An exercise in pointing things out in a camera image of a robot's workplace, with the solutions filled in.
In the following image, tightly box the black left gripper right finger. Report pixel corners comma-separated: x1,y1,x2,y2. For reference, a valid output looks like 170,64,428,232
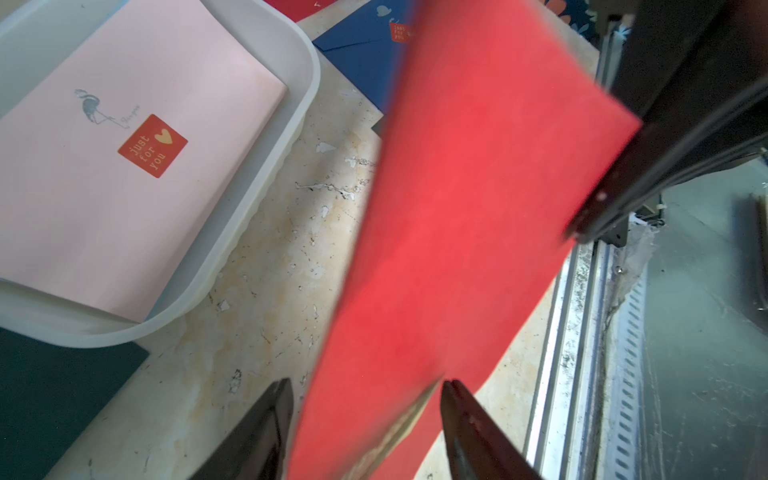
440,380,541,480

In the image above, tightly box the navy blue envelope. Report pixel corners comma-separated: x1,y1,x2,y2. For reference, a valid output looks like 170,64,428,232
314,0,419,113

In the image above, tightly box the pink envelope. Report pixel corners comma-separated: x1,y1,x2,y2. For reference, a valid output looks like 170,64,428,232
1,1,286,322

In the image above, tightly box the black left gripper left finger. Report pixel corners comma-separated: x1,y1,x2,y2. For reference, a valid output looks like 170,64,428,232
192,378,294,480

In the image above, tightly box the red envelope gold sticker back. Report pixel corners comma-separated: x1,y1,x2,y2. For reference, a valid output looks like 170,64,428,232
265,0,336,22

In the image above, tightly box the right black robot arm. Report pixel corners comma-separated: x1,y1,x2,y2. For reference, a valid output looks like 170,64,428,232
567,1,767,243

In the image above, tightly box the light blue envelope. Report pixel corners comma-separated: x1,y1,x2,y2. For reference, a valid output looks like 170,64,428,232
145,269,195,321

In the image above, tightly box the white plastic storage box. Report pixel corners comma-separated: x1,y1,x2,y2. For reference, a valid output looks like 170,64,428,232
1,1,320,348

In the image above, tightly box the aluminium front rail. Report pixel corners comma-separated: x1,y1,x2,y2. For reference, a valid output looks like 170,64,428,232
521,17,631,480

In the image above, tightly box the dark green envelope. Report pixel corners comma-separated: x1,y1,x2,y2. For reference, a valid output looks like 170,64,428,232
371,116,386,137
1,329,149,479

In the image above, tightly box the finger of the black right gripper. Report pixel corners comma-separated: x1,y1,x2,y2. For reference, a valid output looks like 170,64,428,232
566,77,767,243

